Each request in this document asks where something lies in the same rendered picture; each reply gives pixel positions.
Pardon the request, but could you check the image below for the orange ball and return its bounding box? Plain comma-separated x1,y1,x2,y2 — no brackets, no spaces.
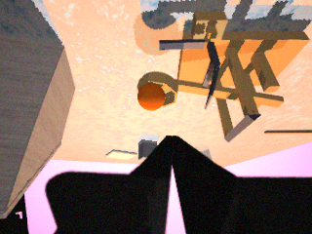
137,83,165,111

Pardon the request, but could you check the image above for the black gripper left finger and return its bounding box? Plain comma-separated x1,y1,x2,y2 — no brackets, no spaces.
45,136,174,234

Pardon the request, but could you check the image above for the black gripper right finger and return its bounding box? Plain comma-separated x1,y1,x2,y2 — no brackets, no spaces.
173,136,312,234

